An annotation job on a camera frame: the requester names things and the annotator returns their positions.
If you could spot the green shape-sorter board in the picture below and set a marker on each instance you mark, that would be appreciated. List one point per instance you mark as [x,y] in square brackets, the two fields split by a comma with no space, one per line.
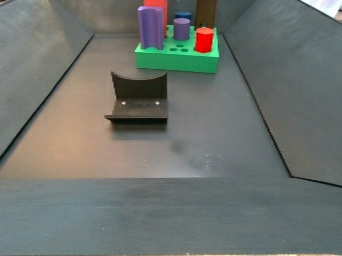
[177,55]

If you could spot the brown double-leg block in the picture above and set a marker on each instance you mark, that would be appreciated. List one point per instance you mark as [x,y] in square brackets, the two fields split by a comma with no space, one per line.
[205,13]

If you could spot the black curved holder stand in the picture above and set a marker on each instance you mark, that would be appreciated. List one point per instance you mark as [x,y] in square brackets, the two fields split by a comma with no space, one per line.
[140,99]

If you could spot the red hexagonal peg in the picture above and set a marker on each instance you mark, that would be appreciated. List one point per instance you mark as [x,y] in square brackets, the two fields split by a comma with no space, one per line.
[203,39]

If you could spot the light purple cylinder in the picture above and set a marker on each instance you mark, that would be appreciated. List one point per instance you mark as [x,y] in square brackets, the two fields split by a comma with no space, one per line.
[180,29]

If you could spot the purple notched tall block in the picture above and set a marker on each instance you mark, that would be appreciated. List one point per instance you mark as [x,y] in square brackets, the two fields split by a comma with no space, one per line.
[149,18]

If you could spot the blue cylinder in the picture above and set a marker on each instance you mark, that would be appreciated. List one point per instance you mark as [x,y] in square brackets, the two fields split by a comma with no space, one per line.
[183,14]

